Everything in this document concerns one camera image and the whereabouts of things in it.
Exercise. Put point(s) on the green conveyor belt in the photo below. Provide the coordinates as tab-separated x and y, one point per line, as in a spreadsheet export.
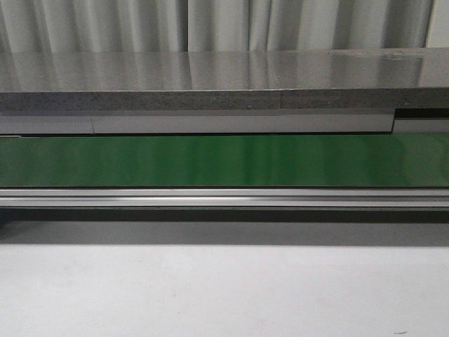
388	160

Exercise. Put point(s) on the grey stone counter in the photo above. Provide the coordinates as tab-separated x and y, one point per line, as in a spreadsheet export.
337	91

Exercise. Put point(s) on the grey pleated curtain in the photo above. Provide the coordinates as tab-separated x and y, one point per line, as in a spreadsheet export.
139	26

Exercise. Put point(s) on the aluminium conveyor frame rail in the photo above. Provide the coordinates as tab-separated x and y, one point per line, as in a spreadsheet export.
428	198

